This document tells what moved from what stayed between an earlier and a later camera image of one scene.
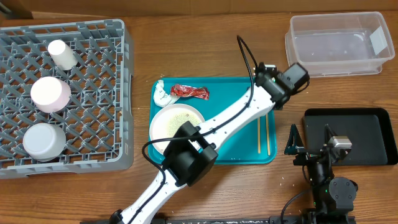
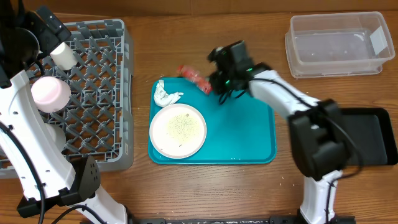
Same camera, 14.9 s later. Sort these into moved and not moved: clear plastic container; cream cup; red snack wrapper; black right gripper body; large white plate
Moved: black right gripper body; red snack wrapper
Not moved: cream cup; large white plate; clear plastic container
